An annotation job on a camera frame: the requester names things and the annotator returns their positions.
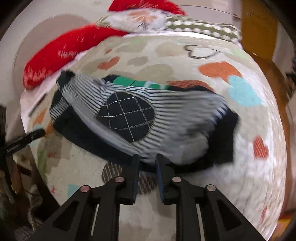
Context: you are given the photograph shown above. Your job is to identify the navy striped pants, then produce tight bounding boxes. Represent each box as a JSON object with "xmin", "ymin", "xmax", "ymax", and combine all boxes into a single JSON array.
[{"xmin": 50, "ymin": 71, "xmax": 239, "ymax": 174}]

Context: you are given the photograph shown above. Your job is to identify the heart patterned quilt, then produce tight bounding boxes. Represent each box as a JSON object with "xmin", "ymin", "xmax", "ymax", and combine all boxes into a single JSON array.
[{"xmin": 21, "ymin": 33, "xmax": 287, "ymax": 240}]

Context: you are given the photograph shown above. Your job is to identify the red fuzzy pillow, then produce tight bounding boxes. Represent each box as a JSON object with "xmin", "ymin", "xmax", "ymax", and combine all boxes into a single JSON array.
[
  {"xmin": 23, "ymin": 24, "xmax": 127, "ymax": 90},
  {"xmin": 108, "ymin": 0, "xmax": 186, "ymax": 15}
]

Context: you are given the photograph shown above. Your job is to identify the floral white pillow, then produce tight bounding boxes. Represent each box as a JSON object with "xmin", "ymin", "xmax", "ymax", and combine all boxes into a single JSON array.
[{"xmin": 96, "ymin": 8, "xmax": 170, "ymax": 33}]

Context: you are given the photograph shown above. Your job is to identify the olive hedgehog bolster pillow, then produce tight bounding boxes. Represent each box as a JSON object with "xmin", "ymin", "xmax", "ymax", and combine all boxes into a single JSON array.
[{"xmin": 165, "ymin": 15, "xmax": 242, "ymax": 43}]

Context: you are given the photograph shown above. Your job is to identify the wooden door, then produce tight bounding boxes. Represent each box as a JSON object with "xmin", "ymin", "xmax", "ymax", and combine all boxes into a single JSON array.
[{"xmin": 241, "ymin": 0, "xmax": 278, "ymax": 60}]

